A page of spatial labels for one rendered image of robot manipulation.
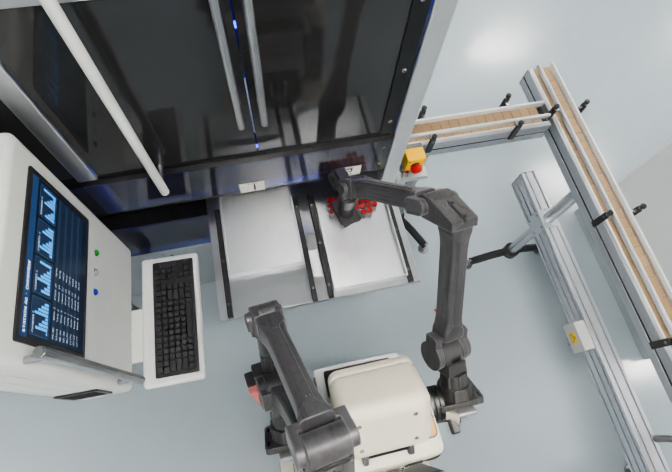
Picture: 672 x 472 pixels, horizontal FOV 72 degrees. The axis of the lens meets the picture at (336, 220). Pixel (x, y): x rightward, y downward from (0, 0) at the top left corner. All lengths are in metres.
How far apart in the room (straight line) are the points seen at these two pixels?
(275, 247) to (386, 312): 1.03
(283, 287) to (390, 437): 0.70
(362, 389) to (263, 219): 0.83
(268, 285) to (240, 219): 0.27
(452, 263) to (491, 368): 1.58
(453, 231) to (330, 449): 0.50
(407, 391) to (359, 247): 0.72
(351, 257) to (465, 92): 1.95
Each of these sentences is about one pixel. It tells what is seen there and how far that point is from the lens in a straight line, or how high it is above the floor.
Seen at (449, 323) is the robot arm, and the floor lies 1.33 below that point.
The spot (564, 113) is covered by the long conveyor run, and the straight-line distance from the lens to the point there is 2.10.
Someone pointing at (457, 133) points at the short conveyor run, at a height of 0.93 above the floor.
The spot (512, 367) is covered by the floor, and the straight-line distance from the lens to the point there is 2.65.
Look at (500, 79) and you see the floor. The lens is 3.49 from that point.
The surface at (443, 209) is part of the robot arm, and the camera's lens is 1.03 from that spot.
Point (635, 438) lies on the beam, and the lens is 2.25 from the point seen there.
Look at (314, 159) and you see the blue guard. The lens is 1.51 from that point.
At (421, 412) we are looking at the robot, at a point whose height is 1.37.
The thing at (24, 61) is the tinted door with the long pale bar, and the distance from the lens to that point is 1.16.
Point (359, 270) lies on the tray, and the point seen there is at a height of 0.88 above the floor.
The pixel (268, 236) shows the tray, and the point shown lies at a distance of 1.66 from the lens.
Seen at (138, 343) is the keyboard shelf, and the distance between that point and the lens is 1.74.
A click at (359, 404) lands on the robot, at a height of 1.38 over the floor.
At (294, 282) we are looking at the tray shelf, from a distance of 1.60.
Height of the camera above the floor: 2.42
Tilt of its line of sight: 66 degrees down
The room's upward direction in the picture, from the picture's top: 8 degrees clockwise
